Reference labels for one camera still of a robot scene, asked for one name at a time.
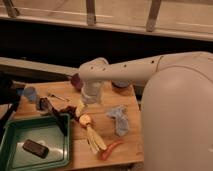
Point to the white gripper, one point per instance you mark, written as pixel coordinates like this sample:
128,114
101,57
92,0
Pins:
90,94

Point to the yellow red apple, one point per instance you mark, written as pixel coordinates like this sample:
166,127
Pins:
85,119

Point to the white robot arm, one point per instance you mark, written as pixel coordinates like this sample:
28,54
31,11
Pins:
177,106

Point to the blue plastic cup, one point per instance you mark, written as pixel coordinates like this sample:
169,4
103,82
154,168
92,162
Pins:
31,94

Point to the dark red grape bunch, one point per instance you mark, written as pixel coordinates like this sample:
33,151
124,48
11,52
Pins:
71,110

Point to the dark purple bowl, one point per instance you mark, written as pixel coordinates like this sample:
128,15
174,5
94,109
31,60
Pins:
76,82

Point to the blue grey cloth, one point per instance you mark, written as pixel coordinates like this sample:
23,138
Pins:
118,113

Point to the yellow banana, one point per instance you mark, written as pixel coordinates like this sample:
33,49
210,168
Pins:
95,140

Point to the red bowl blue inside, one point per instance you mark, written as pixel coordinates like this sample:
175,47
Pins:
121,85

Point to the red sausage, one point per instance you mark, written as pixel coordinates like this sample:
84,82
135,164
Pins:
106,153

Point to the green plastic tray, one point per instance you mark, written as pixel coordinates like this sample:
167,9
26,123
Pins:
43,130

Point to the dark brown rectangular block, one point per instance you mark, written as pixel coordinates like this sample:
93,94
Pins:
35,148

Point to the black tripod stand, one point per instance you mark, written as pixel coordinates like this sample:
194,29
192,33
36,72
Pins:
8,95

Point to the dark utensil black handle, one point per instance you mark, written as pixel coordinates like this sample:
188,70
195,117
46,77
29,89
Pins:
46,105

